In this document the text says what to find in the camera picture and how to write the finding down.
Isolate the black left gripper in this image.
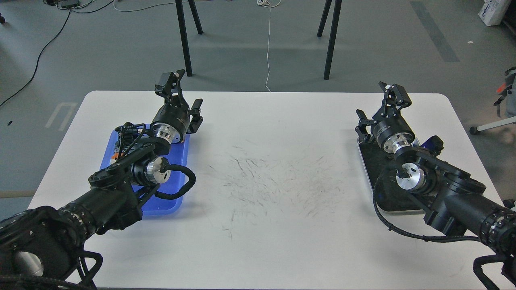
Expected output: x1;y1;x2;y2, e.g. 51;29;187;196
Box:
151;69;204;144

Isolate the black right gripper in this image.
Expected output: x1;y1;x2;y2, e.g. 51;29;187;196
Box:
355;81;415;154

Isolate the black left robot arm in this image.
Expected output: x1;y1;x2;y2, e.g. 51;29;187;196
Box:
0;69;203;290

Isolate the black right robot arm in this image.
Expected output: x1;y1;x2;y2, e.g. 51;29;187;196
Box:
355;81;516;290

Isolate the silver metal tray black mat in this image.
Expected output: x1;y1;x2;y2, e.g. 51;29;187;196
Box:
357;138;435;213

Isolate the black table leg left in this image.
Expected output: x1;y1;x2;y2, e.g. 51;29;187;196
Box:
175;0;203;77

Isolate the black table leg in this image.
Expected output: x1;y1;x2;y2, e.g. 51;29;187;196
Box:
175;0;203;77
317;0;342;80

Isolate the black table leg right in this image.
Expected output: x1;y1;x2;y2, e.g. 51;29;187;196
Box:
317;0;342;80

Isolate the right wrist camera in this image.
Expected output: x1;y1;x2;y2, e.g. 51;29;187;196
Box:
420;135;444;157

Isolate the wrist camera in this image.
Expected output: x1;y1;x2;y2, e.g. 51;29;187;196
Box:
112;122;147;162
420;135;444;157

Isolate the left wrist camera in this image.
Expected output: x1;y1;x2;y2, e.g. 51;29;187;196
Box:
112;122;147;162

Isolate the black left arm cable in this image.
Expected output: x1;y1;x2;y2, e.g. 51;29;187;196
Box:
152;163;197;201

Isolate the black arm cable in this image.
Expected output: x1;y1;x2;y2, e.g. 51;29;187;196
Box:
152;163;197;201
372;165;482;243

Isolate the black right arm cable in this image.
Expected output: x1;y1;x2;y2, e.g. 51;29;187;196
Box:
372;165;482;243

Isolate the white cable on floor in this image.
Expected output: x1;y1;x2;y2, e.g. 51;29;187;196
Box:
113;0;282;92

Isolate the black cable on floor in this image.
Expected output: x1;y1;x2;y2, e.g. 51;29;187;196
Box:
0;0;115;108

